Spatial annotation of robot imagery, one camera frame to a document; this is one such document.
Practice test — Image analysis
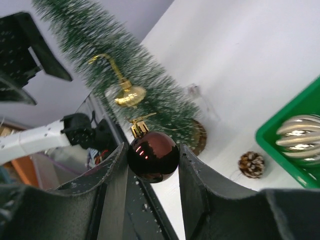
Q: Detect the dark red bauble gold cap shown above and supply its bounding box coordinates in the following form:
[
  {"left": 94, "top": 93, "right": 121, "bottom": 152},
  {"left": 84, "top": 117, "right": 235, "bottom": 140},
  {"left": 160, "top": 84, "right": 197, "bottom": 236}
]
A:
[{"left": 127, "top": 113, "right": 180, "bottom": 184}]

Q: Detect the green plastic tray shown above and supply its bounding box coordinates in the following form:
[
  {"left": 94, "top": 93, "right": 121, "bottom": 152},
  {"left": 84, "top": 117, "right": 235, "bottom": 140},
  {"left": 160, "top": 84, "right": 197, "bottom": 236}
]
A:
[{"left": 255, "top": 78, "right": 320, "bottom": 188}]

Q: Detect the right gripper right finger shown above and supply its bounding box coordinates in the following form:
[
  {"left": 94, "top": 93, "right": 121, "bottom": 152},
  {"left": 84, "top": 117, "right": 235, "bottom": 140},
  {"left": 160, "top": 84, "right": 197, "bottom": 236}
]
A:
[{"left": 178, "top": 144, "right": 320, "bottom": 240}]

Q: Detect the small green christmas tree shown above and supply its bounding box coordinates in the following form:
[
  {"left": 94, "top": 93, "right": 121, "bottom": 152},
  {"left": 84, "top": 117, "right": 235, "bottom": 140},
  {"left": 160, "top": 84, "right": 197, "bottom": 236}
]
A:
[{"left": 32, "top": 0, "right": 207, "bottom": 155}]

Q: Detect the large silver gold bauble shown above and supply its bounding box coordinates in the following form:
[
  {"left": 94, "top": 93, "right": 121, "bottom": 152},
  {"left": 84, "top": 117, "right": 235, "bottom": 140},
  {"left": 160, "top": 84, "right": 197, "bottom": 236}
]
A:
[{"left": 275, "top": 114, "right": 320, "bottom": 168}]

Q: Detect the gold bell ornament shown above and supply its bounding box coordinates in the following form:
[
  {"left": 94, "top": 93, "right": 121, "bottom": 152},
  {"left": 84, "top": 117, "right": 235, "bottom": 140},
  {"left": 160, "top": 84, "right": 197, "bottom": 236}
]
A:
[{"left": 88, "top": 53, "right": 147, "bottom": 109}]

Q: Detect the pine cone ornament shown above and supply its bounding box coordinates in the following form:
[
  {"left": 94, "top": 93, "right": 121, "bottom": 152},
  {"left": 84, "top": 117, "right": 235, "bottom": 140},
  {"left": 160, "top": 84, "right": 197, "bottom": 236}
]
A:
[{"left": 238, "top": 151, "right": 265, "bottom": 179}]

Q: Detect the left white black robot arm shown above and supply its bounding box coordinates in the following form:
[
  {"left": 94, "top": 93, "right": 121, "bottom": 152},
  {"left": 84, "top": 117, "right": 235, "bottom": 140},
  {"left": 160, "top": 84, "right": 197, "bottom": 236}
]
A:
[{"left": 0, "top": 11, "right": 117, "bottom": 164}]

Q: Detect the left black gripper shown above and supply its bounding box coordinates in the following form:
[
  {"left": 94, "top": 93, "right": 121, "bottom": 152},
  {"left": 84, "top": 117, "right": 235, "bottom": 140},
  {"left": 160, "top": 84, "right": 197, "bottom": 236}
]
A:
[{"left": 0, "top": 11, "right": 73, "bottom": 105}]

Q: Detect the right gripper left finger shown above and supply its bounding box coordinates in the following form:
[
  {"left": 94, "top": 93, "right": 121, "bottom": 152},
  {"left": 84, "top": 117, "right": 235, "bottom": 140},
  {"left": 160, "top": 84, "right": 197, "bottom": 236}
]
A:
[{"left": 0, "top": 143, "right": 128, "bottom": 240}]

